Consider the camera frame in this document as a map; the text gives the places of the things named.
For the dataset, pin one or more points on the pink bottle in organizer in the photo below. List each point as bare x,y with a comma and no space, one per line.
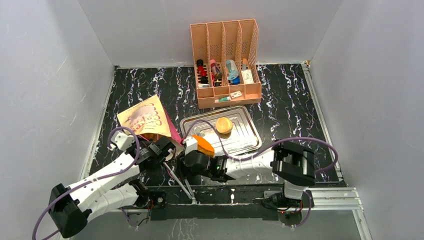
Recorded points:
216,73

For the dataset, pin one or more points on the orange fake bread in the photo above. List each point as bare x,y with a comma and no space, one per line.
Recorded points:
224,125
204,146

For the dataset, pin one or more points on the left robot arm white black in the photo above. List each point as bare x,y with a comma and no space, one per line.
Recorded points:
73,207

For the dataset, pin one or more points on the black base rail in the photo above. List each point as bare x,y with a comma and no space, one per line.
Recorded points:
216,202

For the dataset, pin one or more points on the small white packet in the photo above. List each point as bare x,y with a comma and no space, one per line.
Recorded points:
236,94

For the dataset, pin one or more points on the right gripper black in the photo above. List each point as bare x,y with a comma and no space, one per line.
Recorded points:
184,161

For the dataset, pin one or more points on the black red item in organizer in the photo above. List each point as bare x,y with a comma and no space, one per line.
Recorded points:
202,72

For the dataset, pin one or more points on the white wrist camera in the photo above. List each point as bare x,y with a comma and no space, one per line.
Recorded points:
121,141
190,144

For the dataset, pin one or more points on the blue tape dispenser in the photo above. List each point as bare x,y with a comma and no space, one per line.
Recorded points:
232,72

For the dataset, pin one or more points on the metal tongs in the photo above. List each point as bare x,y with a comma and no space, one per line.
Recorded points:
184,186

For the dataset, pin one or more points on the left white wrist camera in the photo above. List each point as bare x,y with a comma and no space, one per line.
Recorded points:
121,141

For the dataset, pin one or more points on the silver metal tray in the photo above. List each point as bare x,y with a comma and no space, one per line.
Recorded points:
243,137

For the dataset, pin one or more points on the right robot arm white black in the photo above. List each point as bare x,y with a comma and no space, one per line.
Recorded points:
292,162

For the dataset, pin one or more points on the orange desk file organizer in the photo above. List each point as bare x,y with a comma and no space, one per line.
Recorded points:
226,40

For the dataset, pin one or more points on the white box in organizer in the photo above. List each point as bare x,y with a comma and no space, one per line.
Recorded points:
247,76

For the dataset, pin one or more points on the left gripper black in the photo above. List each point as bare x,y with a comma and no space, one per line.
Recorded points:
149,142

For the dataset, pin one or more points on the green tube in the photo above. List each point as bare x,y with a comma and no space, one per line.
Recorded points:
223,99

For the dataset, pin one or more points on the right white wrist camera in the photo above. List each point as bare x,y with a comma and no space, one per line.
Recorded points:
190,144

